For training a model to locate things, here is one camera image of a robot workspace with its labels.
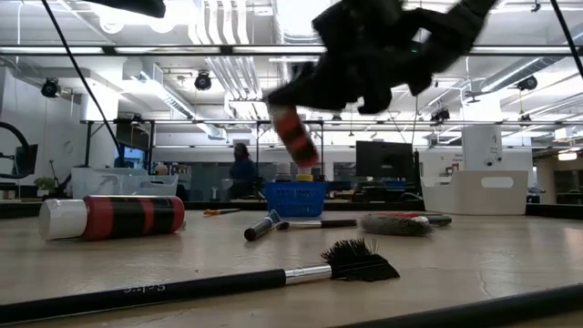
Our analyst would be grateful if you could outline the clear plastic bin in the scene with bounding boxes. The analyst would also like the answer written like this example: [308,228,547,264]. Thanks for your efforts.
[71,167,179,201]

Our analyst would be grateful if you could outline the black office chair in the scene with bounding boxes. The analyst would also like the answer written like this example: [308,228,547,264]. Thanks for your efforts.
[0,120,40,181]

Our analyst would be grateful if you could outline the red handled scissors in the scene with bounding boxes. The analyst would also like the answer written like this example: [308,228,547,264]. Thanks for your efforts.
[375,210,432,220]

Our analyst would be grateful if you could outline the black background table frame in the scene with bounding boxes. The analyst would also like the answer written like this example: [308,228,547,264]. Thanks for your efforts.
[83,118,156,169]

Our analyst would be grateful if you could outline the small background potted plant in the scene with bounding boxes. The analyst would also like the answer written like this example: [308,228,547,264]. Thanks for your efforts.
[34,176,58,192]

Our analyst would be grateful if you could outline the large black fan brush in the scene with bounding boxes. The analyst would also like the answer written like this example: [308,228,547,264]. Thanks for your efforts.
[358,212,454,238]

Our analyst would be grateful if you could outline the black aluminium table frame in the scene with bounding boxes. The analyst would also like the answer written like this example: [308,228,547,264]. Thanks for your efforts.
[0,200,583,220]

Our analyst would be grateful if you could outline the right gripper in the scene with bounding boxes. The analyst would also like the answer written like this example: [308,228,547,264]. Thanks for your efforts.
[268,0,456,115]

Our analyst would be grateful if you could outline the slim black silver-ferrule brush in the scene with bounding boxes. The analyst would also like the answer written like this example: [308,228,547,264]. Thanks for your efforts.
[275,219,359,231]

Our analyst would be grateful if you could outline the black computer monitor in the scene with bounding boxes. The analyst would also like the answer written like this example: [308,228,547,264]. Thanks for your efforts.
[355,140,414,179]

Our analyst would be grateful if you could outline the small fan brush long handle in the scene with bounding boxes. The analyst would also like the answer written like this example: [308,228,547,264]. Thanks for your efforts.
[0,237,402,325]

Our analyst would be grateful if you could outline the black metal rack frame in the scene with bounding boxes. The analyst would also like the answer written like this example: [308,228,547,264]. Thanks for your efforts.
[254,118,325,183]

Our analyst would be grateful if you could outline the black overhead rig beam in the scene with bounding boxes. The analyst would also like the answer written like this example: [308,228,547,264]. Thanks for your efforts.
[0,44,583,57]

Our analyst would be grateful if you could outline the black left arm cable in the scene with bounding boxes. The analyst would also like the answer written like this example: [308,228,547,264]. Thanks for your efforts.
[40,0,127,168]

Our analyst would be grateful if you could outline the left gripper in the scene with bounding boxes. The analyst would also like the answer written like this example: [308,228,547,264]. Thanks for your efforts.
[81,0,168,19]

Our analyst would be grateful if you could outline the thick black brush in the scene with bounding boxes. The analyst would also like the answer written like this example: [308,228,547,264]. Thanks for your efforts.
[243,209,282,242]

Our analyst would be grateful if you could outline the blue plastic basket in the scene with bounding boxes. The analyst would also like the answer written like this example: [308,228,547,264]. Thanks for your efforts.
[262,180,329,219]

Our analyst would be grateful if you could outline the white plastic bin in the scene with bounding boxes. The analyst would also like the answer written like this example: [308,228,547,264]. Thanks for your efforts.
[421,169,529,217]

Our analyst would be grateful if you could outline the red black striped paint bottle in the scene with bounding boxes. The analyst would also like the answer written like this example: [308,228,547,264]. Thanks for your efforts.
[38,194,187,241]
[268,103,321,169]

